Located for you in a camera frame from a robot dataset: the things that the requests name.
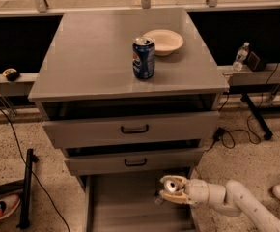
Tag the grey drawer cabinet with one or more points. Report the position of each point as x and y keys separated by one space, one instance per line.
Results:
x=87 y=74

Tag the silver redbull can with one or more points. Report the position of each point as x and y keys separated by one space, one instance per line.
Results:
x=170 y=186

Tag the white bowl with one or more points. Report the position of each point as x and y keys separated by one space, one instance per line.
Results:
x=166 y=41

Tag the bottom drawer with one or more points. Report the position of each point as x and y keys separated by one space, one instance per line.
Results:
x=130 y=202

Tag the orange white left sneaker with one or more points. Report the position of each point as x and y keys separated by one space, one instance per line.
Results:
x=8 y=205

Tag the black table leg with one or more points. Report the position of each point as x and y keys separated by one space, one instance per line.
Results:
x=268 y=133

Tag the blue pepsi can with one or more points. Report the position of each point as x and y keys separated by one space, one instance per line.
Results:
x=143 y=57

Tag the black stand leg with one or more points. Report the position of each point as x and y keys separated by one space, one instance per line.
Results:
x=31 y=158

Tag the top drawer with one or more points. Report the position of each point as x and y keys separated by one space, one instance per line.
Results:
x=131 y=129

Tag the clear water bottle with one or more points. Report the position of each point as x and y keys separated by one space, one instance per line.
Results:
x=241 y=56

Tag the small black box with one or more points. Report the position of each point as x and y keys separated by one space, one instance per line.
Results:
x=255 y=63

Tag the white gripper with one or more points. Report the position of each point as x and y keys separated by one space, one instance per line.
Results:
x=196 y=190

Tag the drawer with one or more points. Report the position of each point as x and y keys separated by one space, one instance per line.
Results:
x=133 y=161
x=130 y=202
x=131 y=129

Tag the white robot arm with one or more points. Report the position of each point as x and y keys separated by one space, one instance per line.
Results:
x=231 y=200

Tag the middle drawer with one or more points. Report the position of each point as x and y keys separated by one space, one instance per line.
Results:
x=133 y=161

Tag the tape measure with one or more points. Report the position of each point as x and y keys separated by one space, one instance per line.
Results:
x=11 y=74

